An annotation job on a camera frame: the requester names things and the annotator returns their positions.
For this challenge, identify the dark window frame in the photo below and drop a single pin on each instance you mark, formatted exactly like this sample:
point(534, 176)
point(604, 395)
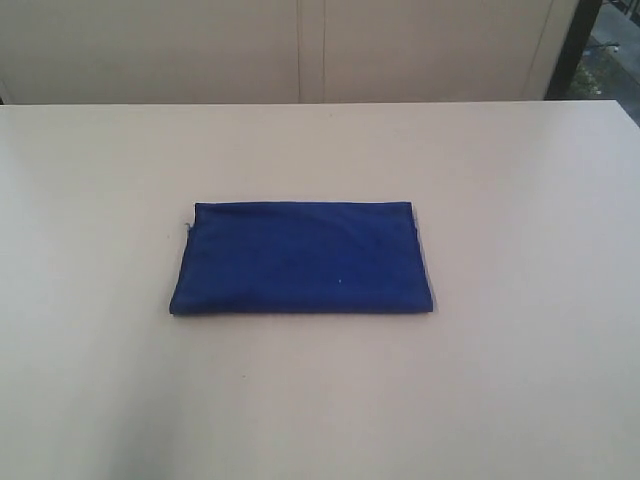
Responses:
point(575, 41)

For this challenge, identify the blue towel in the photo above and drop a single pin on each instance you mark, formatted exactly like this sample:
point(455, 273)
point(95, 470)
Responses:
point(302, 258)

